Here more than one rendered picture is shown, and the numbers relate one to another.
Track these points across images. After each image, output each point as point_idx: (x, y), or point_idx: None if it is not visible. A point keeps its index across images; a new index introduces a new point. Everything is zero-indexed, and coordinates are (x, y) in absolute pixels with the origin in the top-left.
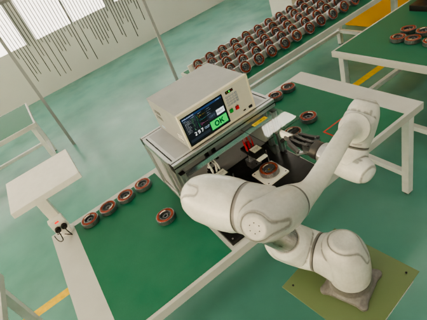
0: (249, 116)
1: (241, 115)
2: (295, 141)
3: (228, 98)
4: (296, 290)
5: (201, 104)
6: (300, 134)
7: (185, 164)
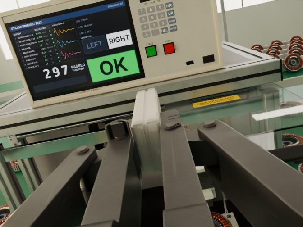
0: (193, 80)
1: (177, 73)
2: (95, 180)
3: (146, 16)
4: None
5: (66, 4)
6: (208, 135)
7: (3, 132)
